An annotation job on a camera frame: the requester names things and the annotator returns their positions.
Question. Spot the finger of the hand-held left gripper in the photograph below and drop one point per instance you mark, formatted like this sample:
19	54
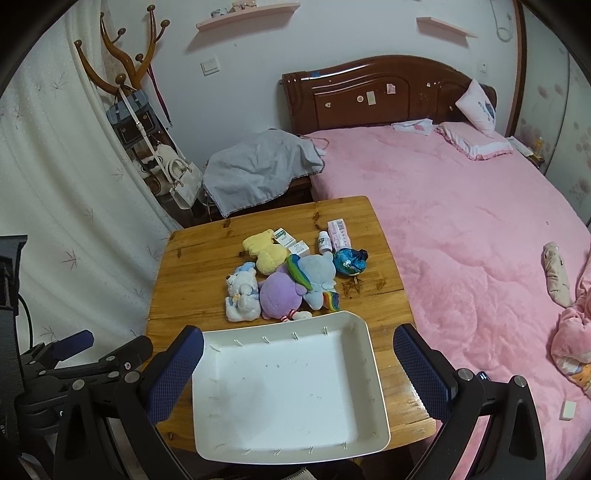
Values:
122	353
76	341

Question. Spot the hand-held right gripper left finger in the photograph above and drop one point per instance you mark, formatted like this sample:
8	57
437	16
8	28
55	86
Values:
178	369

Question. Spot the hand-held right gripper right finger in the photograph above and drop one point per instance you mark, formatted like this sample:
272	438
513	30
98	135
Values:
420	369

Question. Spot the white plastic tray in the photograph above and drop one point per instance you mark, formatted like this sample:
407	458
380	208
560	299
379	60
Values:
286	392

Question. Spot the white medicine bottle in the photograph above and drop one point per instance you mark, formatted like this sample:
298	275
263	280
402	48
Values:
325	243

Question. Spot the green white medicine box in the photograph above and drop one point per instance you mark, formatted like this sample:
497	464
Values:
285	237

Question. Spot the dark flat device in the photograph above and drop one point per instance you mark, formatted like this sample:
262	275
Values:
482	375

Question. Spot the white bear plush toy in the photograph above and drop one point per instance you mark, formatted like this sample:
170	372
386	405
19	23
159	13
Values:
242	295

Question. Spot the purple plush toy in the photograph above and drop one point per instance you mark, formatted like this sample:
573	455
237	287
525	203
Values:
279	295

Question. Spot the blue green soft ball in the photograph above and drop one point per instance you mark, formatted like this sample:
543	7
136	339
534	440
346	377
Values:
348	261

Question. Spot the blue rainbow pony plush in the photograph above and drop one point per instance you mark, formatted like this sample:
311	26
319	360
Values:
316	272

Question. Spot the yellow plush toy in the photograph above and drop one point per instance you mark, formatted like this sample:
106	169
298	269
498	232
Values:
268	254

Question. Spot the small white block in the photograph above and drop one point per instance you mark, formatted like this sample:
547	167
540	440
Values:
568	410

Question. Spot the white floral curtain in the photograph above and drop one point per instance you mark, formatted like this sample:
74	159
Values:
69	184

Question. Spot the pink carton box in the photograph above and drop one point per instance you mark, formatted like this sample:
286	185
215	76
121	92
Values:
339	234

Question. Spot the pink cartoon pajamas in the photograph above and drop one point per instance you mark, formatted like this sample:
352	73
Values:
575	332

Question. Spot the white handbag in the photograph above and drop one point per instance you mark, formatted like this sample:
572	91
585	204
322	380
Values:
184	189

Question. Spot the brown white furry bag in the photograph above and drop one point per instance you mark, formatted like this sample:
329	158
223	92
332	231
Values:
152	164

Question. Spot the grey cloth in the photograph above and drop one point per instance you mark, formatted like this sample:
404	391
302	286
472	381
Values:
258	166

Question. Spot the blue grey satchel bag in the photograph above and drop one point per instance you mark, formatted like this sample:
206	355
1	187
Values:
134	115

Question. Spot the pink frilled pillow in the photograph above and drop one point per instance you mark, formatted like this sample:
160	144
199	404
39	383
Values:
471	138

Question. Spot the cluttered nightstand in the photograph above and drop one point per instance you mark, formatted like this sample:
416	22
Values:
531	159

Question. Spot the white pink cloth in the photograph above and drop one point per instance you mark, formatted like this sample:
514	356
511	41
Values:
415	125

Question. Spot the white pillow blue print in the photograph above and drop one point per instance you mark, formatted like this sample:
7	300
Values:
478	108

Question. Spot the floral wardrobe door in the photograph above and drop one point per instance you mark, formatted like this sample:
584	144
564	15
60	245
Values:
563	138

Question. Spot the wooden coat rack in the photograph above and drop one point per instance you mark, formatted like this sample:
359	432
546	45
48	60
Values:
113	50

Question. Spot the small shelf ornament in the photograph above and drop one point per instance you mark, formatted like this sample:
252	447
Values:
218	13
244	4

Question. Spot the white light switch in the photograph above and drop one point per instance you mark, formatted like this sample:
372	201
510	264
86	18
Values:
211	66

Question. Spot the short pink wall shelf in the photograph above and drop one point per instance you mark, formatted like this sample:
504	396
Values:
445	25

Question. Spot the long pink wall shelf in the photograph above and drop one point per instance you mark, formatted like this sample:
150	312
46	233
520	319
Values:
240	16

